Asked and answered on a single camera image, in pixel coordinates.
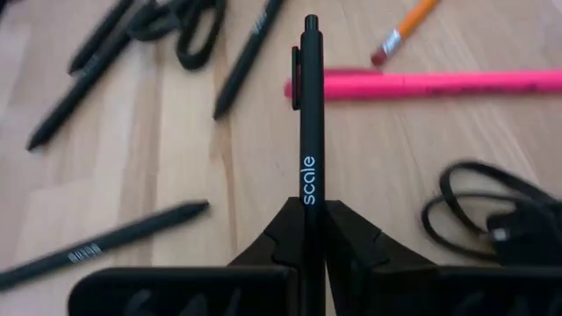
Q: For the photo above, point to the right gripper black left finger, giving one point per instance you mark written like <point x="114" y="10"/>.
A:
<point x="272" y="254"/>

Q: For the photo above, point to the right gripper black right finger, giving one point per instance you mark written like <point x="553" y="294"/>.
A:
<point x="360" y="263"/>

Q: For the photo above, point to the black scale pen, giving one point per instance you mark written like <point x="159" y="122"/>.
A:
<point x="98" y="35"/>
<point x="246" y="57"/>
<point x="110" y="241"/>
<point x="312" y="131"/>
<point x="66" y="105"/>

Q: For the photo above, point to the pink highlighter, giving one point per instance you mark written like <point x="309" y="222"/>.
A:
<point x="439" y="84"/>

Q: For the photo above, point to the orange pencil with eraser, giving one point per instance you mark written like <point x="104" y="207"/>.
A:
<point x="410" y="22"/>

